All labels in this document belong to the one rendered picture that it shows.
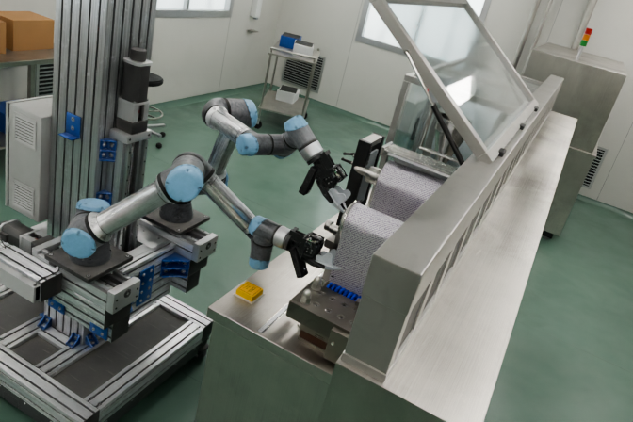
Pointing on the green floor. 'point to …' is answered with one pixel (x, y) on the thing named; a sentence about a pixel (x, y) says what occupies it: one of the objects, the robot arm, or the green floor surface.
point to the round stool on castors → (154, 107)
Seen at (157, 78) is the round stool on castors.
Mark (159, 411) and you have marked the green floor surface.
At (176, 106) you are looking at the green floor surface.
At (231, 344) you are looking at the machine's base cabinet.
